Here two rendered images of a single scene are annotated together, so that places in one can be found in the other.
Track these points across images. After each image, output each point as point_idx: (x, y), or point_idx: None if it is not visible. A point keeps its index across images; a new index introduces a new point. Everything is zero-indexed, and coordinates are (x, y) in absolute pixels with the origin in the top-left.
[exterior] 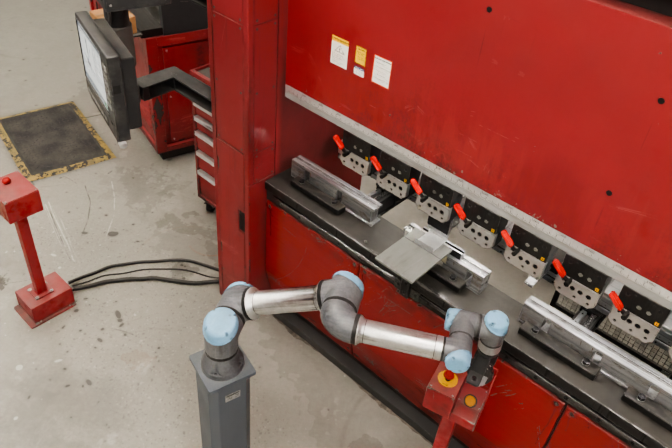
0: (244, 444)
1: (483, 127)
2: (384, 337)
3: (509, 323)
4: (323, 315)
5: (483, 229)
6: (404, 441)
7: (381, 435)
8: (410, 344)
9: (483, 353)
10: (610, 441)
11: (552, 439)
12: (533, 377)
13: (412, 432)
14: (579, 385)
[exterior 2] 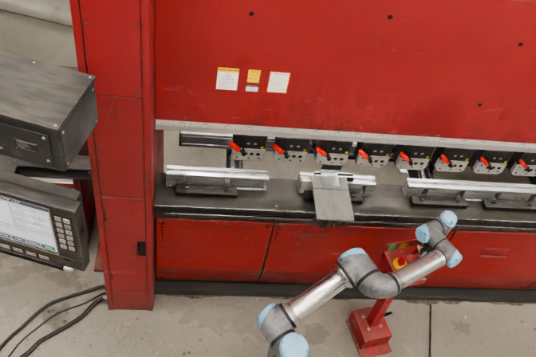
0: None
1: (381, 95)
2: (414, 276)
3: (402, 203)
4: (370, 291)
5: (380, 157)
6: (328, 310)
7: (313, 318)
8: (429, 269)
9: None
10: (484, 234)
11: None
12: None
13: (327, 300)
14: (463, 216)
